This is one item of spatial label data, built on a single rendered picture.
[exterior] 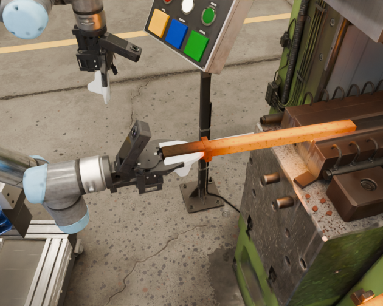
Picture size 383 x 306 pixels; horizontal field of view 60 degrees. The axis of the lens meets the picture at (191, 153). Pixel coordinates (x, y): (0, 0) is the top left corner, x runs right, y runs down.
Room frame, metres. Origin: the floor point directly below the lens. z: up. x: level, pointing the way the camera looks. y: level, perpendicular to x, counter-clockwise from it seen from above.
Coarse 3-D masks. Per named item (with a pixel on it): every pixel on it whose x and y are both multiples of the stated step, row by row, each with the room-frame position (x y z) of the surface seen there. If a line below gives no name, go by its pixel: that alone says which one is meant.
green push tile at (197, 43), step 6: (192, 30) 0.99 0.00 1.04; (192, 36) 0.98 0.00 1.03; (198, 36) 0.96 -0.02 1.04; (204, 36) 0.95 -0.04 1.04; (192, 42) 0.96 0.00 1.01; (198, 42) 0.95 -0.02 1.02; (204, 42) 0.93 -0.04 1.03; (186, 48) 0.97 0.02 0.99; (192, 48) 0.95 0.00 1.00; (198, 48) 0.94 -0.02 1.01; (204, 48) 0.93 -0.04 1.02; (192, 54) 0.94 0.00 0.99; (198, 54) 0.93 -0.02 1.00; (198, 60) 0.91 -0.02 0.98
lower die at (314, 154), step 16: (352, 96) 0.74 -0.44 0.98; (368, 96) 0.74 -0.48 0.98; (288, 112) 0.67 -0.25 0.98; (304, 112) 0.67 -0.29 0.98; (320, 112) 0.66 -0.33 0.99; (336, 112) 0.66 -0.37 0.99; (352, 112) 0.66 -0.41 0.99; (368, 112) 0.66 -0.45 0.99; (288, 128) 0.65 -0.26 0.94; (368, 128) 0.59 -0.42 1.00; (304, 144) 0.57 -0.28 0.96; (320, 144) 0.54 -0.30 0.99; (336, 144) 0.54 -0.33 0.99; (352, 144) 0.54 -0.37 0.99; (368, 144) 0.54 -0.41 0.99; (304, 160) 0.55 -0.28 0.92; (320, 160) 0.51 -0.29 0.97; (336, 160) 0.50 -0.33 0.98; (352, 160) 0.51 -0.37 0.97; (320, 176) 0.50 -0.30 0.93
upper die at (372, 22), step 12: (324, 0) 0.65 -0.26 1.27; (336, 0) 0.62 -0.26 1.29; (348, 0) 0.59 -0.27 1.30; (360, 0) 0.56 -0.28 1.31; (372, 0) 0.54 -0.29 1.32; (348, 12) 0.58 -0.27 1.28; (360, 12) 0.55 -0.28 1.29; (372, 12) 0.53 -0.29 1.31; (360, 24) 0.54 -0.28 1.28; (372, 24) 0.52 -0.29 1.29; (372, 36) 0.51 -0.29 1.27
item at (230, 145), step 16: (304, 128) 0.57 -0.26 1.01; (320, 128) 0.57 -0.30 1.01; (336, 128) 0.57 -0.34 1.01; (352, 128) 0.58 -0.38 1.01; (176, 144) 0.50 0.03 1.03; (192, 144) 0.50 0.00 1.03; (208, 144) 0.50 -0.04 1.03; (224, 144) 0.51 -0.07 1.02; (240, 144) 0.51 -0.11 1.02; (256, 144) 0.52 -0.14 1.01; (272, 144) 0.53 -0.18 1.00; (208, 160) 0.48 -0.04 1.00
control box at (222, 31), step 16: (160, 0) 1.15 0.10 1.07; (176, 0) 1.11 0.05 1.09; (192, 0) 1.06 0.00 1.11; (208, 0) 1.02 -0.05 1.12; (224, 0) 0.98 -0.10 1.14; (240, 0) 0.97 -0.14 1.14; (176, 16) 1.07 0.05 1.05; (192, 16) 1.03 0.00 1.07; (224, 16) 0.95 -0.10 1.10; (240, 16) 0.97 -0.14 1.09; (208, 32) 0.95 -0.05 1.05; (224, 32) 0.93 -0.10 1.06; (176, 48) 1.00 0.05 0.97; (208, 48) 0.92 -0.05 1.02; (224, 48) 0.94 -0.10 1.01; (208, 64) 0.89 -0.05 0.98
